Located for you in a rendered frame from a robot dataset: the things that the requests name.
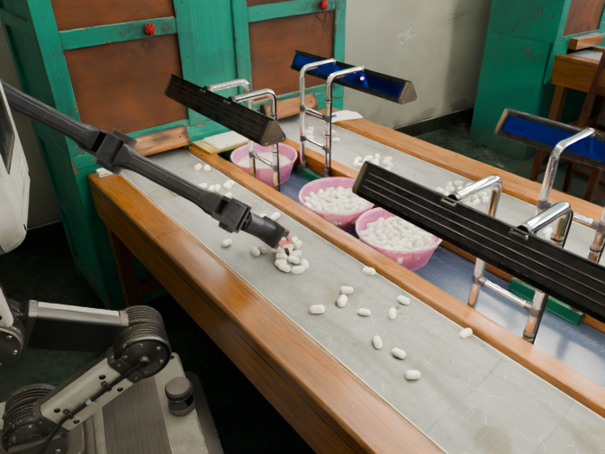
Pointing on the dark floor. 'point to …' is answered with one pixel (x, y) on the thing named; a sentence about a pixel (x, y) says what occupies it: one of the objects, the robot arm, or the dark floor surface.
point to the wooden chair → (575, 160)
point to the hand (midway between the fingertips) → (288, 240)
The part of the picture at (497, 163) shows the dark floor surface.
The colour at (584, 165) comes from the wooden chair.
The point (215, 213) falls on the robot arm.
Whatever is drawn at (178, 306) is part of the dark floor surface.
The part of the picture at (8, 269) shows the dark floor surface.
